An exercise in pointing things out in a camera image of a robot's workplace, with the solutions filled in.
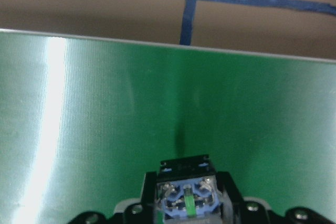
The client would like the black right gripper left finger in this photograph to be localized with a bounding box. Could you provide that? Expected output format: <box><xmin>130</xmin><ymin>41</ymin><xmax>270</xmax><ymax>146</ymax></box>
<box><xmin>140</xmin><ymin>172</ymin><xmax>157</xmax><ymax>224</ymax></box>

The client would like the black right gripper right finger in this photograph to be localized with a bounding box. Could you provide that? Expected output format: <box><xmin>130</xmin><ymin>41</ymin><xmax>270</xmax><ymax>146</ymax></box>
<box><xmin>216</xmin><ymin>172</ymin><xmax>243</xmax><ymax>223</ymax></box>

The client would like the red push button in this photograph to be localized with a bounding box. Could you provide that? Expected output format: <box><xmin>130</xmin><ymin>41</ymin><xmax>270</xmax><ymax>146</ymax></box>
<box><xmin>156</xmin><ymin>155</ymin><xmax>223</xmax><ymax>223</ymax></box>

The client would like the green conveyor belt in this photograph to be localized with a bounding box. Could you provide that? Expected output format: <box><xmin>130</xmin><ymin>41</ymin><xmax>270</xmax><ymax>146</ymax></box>
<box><xmin>1</xmin><ymin>29</ymin><xmax>335</xmax><ymax>223</ymax></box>

